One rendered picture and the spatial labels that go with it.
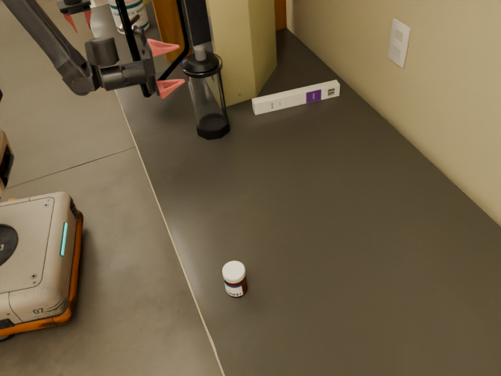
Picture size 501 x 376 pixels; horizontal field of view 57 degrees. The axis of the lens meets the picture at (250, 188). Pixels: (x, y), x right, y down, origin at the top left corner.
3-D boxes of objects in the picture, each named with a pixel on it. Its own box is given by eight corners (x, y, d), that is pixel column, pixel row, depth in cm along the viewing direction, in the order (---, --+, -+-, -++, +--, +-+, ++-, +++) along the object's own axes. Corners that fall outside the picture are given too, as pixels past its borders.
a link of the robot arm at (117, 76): (101, 89, 119) (102, 95, 114) (94, 62, 116) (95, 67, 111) (128, 83, 121) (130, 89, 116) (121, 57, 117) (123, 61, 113)
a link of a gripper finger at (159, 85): (185, 69, 118) (148, 77, 116) (188, 93, 122) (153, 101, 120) (179, 58, 122) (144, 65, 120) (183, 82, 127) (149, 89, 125)
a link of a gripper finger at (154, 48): (180, 43, 113) (142, 50, 111) (185, 69, 118) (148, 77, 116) (174, 33, 118) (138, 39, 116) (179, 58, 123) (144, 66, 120)
